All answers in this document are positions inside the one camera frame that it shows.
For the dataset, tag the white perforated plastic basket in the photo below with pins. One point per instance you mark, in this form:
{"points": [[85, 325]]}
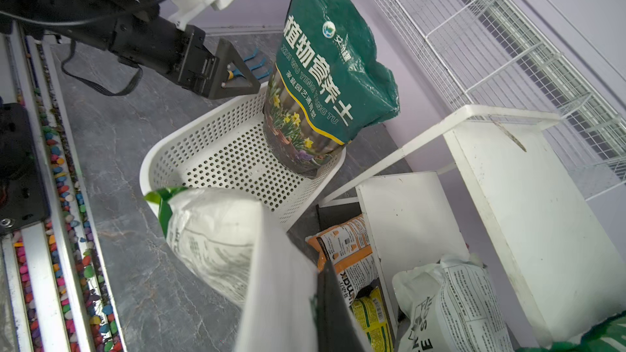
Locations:
{"points": [[227, 148]]}

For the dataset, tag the white fertilizer bag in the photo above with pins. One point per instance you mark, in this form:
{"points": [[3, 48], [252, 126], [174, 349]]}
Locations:
{"points": [[212, 231]]}

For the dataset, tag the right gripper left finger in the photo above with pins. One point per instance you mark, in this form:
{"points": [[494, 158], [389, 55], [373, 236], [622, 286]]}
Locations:
{"points": [[280, 306]]}

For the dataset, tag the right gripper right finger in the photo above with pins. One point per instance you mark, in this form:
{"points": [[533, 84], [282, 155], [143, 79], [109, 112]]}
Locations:
{"points": [[337, 329]]}

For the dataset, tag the large dark green soil bag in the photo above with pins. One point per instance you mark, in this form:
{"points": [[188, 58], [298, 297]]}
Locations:
{"points": [[326, 86]]}

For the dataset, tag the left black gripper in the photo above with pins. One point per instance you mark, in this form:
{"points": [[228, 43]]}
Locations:
{"points": [[182, 58]]}

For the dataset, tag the white wire wall rack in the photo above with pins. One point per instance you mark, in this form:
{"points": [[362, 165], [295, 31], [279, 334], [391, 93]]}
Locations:
{"points": [[489, 52]]}

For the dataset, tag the blue yellow garden fork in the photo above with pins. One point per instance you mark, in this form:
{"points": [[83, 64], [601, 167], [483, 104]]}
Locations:
{"points": [[257, 69]]}

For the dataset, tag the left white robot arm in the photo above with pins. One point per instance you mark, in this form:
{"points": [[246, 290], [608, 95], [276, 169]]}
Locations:
{"points": [[91, 22]]}

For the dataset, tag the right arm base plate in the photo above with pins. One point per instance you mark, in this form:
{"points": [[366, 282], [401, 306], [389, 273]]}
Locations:
{"points": [[23, 194]]}

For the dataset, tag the orange white small bag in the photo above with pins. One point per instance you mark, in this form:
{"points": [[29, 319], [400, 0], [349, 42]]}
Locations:
{"points": [[347, 247]]}

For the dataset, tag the white two-tier shelf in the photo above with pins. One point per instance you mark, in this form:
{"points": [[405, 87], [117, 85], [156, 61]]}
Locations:
{"points": [[527, 200]]}

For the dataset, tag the colourful pebble strip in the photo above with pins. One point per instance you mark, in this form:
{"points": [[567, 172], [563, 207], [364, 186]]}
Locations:
{"points": [[86, 306]]}

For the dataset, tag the yellow green small bag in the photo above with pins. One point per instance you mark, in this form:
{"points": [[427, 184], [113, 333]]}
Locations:
{"points": [[370, 313]]}

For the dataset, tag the green and white soil bag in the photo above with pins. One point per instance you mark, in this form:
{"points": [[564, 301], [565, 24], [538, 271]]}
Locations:
{"points": [[452, 304]]}

